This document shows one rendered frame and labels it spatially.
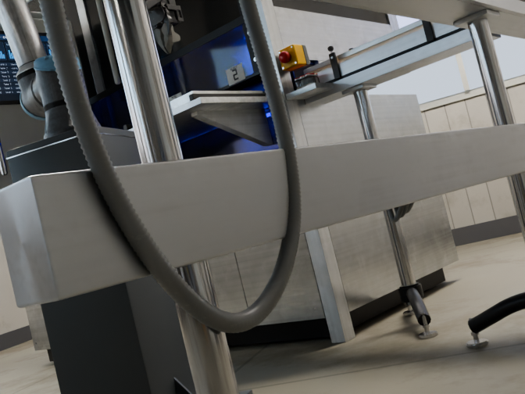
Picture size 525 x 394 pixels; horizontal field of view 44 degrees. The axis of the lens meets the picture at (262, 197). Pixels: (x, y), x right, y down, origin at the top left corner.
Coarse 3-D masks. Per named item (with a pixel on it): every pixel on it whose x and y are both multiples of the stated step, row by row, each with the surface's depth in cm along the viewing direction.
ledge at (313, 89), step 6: (312, 84) 220; (318, 84) 221; (324, 84) 224; (330, 84) 226; (300, 90) 224; (306, 90) 222; (312, 90) 222; (318, 90) 224; (324, 90) 227; (288, 96) 227; (294, 96) 226; (300, 96) 228; (306, 96) 231; (312, 96) 234
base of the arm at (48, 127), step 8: (48, 104) 168; (56, 104) 167; (64, 104) 167; (48, 112) 168; (56, 112) 167; (64, 112) 167; (48, 120) 168; (56, 120) 166; (64, 120) 166; (96, 120) 172; (48, 128) 167; (56, 128) 166; (64, 128) 165; (72, 128) 165; (48, 136) 167
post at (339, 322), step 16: (256, 0) 231; (272, 16) 233; (272, 32) 231; (272, 48) 229; (288, 80) 232; (288, 112) 228; (304, 144) 231; (320, 240) 226; (320, 256) 227; (320, 272) 228; (336, 272) 229; (320, 288) 228; (336, 288) 227; (336, 304) 225; (336, 320) 226; (336, 336) 227; (352, 336) 228
